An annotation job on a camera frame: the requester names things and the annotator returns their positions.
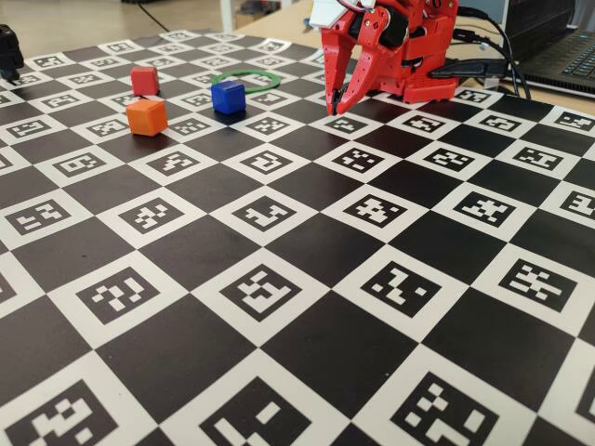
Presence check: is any green ring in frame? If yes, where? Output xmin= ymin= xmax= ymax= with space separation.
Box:
xmin=218 ymin=69 xmax=283 ymax=97

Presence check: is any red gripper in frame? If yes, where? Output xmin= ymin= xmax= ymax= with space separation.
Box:
xmin=320 ymin=0 xmax=413 ymax=117

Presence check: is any orange cube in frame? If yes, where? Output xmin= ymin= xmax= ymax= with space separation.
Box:
xmin=126 ymin=98 xmax=168 ymax=137

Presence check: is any black clamp device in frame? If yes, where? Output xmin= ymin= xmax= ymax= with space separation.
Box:
xmin=0 ymin=24 xmax=26 ymax=85

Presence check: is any blue cube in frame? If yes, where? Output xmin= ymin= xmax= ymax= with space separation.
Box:
xmin=210 ymin=81 xmax=246 ymax=115

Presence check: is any light grey panel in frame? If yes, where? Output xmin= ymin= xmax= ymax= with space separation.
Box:
xmin=457 ymin=0 xmax=508 ymax=24

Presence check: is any red cube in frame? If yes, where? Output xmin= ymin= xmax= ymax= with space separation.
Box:
xmin=130 ymin=65 xmax=161 ymax=98

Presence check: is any black cable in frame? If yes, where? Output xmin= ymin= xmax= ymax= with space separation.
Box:
xmin=452 ymin=28 xmax=529 ymax=98
xmin=457 ymin=6 xmax=534 ymax=100

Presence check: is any black laptop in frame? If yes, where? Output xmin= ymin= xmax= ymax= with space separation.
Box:
xmin=504 ymin=0 xmax=595 ymax=97

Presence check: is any black white marker mat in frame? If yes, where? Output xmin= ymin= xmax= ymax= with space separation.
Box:
xmin=0 ymin=28 xmax=595 ymax=446

